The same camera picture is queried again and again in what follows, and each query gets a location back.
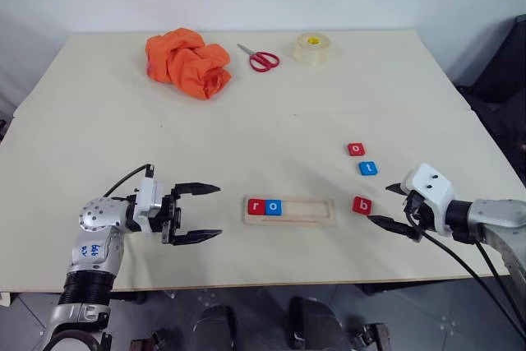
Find wooden letter tray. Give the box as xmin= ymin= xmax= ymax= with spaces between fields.
xmin=242 ymin=196 xmax=336 ymax=228

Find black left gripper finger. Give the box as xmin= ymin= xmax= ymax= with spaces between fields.
xmin=169 ymin=229 xmax=224 ymax=247
xmin=172 ymin=181 xmax=222 ymax=198

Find black chair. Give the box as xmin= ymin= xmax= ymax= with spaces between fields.
xmin=447 ymin=13 xmax=526 ymax=192

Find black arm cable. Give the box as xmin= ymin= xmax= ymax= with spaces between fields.
xmin=101 ymin=164 xmax=156 ymax=200
xmin=414 ymin=225 xmax=526 ymax=342
xmin=472 ymin=238 xmax=526 ymax=319

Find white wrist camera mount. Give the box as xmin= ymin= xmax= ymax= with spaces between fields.
xmin=400 ymin=162 xmax=458 ymax=238
xmin=134 ymin=177 xmax=166 ymax=233

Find dark rounded shape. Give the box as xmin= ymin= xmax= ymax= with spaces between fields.
xmin=196 ymin=304 xmax=238 ymax=351
xmin=288 ymin=294 xmax=351 ymax=351

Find blue o letter block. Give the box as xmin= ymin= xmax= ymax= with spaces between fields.
xmin=265 ymin=198 xmax=284 ymax=218

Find blue t letter block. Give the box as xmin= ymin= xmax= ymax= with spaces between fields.
xmin=357 ymin=160 xmax=381 ymax=178

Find dark table caster foot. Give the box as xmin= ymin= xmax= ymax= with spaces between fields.
xmin=352 ymin=321 xmax=392 ymax=351
xmin=129 ymin=327 xmax=173 ymax=351

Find clear tape roll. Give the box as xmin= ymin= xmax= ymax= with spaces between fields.
xmin=292 ymin=31 xmax=334 ymax=67

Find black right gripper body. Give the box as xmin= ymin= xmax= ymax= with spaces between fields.
xmin=402 ymin=189 xmax=433 ymax=233

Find red r letter block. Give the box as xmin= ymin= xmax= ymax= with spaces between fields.
xmin=247 ymin=197 xmax=268 ymax=217

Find red handled scissors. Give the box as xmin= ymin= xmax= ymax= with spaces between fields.
xmin=236 ymin=42 xmax=282 ymax=74

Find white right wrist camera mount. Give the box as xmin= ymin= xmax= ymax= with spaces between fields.
xmin=400 ymin=162 xmax=458 ymax=238

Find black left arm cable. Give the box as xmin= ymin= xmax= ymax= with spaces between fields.
xmin=101 ymin=164 xmax=156 ymax=200

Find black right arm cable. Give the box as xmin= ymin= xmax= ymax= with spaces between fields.
xmin=414 ymin=225 xmax=526 ymax=342
xmin=472 ymin=238 xmax=526 ymax=319

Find red b letter block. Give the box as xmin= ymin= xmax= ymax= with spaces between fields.
xmin=351 ymin=196 xmax=374 ymax=216

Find crumpled orange cloth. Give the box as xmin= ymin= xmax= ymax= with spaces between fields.
xmin=145 ymin=27 xmax=233 ymax=102

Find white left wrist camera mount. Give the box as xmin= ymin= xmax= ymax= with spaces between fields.
xmin=134 ymin=177 xmax=166 ymax=233

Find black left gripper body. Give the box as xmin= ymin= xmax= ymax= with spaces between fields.
xmin=159 ymin=186 xmax=184 ymax=245

